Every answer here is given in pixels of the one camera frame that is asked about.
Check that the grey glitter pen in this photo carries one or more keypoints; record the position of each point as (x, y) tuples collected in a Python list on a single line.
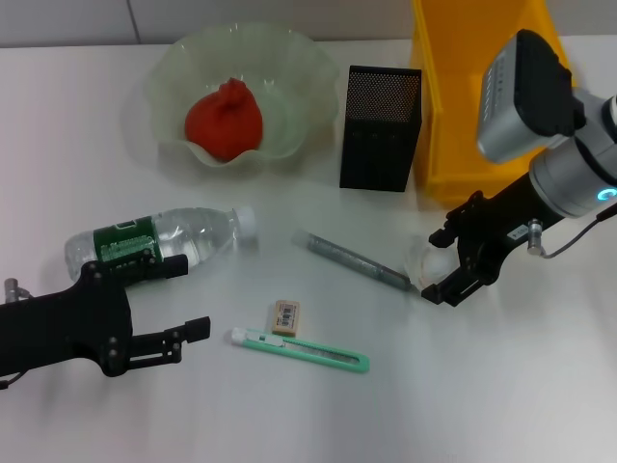
[(347, 258)]

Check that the red ball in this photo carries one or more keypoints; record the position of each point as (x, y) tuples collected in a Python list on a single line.
[(224, 125)]

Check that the black mesh pen holder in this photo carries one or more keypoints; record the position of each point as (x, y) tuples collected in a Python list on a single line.
[(378, 144)]

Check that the white paper ball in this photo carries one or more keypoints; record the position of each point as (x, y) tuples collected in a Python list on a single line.
[(434, 263)]

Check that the green glass fruit bowl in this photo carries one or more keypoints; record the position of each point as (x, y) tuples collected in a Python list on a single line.
[(289, 96)]

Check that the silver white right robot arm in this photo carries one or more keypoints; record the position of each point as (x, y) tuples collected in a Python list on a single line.
[(530, 106)]

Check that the green utility knife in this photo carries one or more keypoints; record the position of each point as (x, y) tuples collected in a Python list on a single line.
[(308, 351)]

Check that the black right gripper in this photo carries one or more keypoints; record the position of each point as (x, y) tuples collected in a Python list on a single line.
[(496, 226)]

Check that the beige eraser with barcode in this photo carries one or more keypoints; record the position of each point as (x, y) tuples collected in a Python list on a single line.
[(285, 317)]

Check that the yellow plastic bin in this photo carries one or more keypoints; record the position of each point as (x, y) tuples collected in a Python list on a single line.
[(443, 120)]

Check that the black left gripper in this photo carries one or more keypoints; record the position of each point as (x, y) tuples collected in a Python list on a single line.
[(58, 328)]

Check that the clear water bottle green label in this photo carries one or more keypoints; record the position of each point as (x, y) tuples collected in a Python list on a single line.
[(193, 231)]

